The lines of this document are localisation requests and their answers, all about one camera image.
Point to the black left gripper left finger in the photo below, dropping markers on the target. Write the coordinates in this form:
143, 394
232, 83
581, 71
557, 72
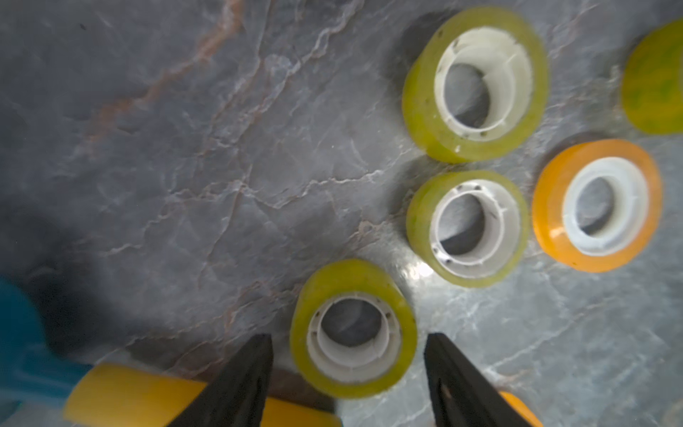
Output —
238, 394

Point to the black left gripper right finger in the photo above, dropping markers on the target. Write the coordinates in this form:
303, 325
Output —
459, 394

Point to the yellow-green tape roll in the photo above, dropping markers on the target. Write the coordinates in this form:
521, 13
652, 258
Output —
651, 91
352, 372
512, 60
505, 233

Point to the orange tape roll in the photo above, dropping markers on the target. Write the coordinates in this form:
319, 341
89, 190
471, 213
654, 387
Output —
521, 408
637, 186

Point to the blue toy rake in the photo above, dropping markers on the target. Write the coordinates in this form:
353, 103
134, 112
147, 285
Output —
106, 394

